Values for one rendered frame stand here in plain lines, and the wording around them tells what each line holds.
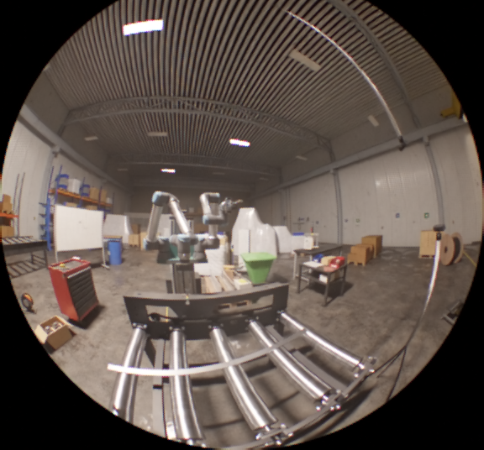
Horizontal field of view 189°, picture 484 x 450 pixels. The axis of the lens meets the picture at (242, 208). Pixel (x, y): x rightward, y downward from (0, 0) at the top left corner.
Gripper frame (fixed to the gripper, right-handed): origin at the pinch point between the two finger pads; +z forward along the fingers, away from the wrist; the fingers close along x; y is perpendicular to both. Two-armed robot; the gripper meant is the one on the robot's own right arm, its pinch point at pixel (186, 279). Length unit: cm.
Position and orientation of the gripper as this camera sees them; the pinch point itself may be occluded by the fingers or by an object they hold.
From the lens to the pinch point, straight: 114.1
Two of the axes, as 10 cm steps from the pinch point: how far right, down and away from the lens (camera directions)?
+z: 0.0, 9.9, -1.1
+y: 3.5, -1.0, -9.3
